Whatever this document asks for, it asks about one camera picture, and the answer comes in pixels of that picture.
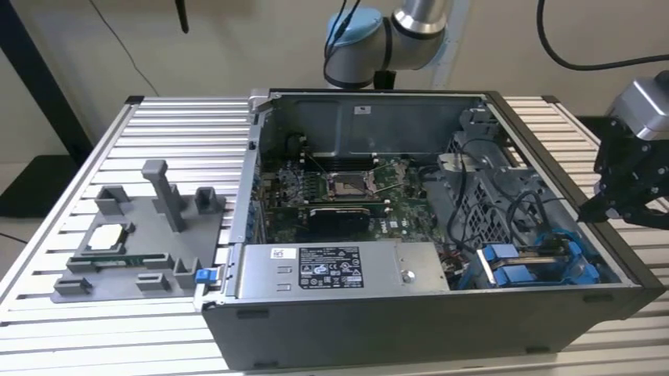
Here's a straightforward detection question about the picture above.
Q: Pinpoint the blue disk data wire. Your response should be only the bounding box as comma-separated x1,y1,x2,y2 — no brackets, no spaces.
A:
535,230,579,251

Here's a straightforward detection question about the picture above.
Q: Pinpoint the long thin black cable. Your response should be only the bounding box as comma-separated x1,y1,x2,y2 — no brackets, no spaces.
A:
445,139,503,251

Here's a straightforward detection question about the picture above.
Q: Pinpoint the blue case latch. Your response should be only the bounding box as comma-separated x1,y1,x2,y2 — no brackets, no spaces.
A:
190,267,218,286

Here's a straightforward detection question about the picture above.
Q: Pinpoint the green motherboard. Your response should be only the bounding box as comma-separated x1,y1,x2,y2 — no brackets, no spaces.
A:
257,154,444,246

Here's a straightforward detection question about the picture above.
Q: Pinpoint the black antenna stick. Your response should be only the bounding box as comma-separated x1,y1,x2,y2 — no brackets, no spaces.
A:
173,0,189,35

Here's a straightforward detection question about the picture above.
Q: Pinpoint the CPU socket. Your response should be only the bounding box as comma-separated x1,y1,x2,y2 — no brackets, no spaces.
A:
324,171,377,200

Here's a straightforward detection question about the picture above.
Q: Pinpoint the hard disk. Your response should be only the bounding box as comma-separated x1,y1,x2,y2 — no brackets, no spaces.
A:
477,230,599,289

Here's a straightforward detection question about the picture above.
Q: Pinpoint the black disk power wire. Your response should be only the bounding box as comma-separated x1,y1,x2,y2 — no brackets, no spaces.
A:
508,193,563,251

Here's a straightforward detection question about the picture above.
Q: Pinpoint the thick black cable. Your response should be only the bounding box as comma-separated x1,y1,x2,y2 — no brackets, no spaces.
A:
536,0,669,71

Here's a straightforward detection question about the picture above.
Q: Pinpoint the grey parts rack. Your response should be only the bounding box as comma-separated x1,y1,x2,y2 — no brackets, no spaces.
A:
49,158,228,305

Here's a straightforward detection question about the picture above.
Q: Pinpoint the black graphics card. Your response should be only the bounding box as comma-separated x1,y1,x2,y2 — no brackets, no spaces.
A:
307,207,372,237

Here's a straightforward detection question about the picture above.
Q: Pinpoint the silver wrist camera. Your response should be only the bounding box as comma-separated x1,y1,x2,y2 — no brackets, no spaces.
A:
608,78,669,141

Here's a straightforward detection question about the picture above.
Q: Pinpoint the silver power supply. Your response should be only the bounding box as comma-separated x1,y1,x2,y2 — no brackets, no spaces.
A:
232,241,451,301

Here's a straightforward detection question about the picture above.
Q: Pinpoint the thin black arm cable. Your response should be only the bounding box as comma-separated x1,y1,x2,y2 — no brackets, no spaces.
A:
324,0,363,62

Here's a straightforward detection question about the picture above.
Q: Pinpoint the green RAM stick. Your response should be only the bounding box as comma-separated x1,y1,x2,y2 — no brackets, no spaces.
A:
93,254,153,269

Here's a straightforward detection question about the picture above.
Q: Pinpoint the red yellow wire bundle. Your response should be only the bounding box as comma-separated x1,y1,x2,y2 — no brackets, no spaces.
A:
437,244,468,275

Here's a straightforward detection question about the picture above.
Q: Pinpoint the grey metal disk bay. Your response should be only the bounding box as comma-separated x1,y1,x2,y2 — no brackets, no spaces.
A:
421,131,623,291

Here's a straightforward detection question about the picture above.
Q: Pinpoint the black flat floor object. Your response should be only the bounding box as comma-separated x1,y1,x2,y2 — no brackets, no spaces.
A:
0,154,80,219

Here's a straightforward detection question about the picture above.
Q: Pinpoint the thin black wall cable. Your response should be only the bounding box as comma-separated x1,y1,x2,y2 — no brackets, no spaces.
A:
86,0,161,97

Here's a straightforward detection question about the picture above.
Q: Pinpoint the black slanted post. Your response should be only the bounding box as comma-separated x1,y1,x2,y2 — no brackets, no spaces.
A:
0,0,96,157

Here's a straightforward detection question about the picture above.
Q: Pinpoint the black PC case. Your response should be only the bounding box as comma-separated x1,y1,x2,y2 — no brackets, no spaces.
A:
192,88,667,371

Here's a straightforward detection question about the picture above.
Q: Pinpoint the silver CPU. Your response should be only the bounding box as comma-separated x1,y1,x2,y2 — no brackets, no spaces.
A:
85,225,132,252

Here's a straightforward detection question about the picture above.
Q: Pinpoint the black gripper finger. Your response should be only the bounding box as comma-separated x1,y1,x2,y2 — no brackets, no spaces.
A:
623,172,669,231
576,175,627,224

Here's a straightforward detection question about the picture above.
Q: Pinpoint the thin metal locking lever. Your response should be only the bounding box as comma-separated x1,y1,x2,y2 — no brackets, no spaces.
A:
305,153,335,177

